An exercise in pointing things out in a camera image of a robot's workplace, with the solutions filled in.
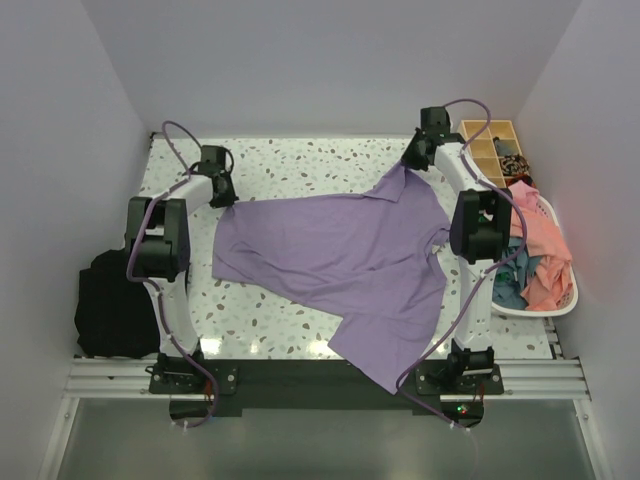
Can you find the aluminium rail frame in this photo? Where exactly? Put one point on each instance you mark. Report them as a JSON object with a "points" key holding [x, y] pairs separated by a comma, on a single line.
{"points": [[523, 379]]}

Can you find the wooden compartment box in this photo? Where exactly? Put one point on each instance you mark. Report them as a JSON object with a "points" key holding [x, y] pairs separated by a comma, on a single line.
{"points": [[482, 148]]}

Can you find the purple t shirt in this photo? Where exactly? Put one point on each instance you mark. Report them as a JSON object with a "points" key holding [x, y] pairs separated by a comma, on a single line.
{"points": [[367, 258]]}

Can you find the patterned cloth in box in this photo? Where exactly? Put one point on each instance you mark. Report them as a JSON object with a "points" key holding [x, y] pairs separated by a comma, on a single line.
{"points": [[513, 165]]}

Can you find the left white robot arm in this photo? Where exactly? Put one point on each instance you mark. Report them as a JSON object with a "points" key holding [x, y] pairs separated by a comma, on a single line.
{"points": [[158, 245]]}

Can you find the white laundry basket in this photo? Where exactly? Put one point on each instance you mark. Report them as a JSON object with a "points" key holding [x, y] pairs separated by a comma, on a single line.
{"points": [[518, 229]]}

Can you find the black folded t shirt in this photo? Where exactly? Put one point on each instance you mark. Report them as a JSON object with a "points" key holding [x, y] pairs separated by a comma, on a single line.
{"points": [[114, 317]]}

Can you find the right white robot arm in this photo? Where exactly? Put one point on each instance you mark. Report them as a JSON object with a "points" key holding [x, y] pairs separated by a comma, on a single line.
{"points": [[479, 233]]}

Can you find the black mounting base plate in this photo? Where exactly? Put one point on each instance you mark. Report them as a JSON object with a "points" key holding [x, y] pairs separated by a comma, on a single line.
{"points": [[228, 388]]}

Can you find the blue t shirt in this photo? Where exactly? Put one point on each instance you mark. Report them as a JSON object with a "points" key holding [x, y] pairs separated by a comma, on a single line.
{"points": [[511, 277]]}

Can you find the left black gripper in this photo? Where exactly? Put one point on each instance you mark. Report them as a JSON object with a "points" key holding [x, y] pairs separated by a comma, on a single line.
{"points": [[231, 197]]}

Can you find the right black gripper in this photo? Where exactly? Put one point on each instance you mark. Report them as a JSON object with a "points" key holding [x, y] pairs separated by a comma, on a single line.
{"points": [[409, 160]]}

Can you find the pink t shirt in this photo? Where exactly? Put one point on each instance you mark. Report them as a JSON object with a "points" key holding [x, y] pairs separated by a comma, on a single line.
{"points": [[549, 276]]}

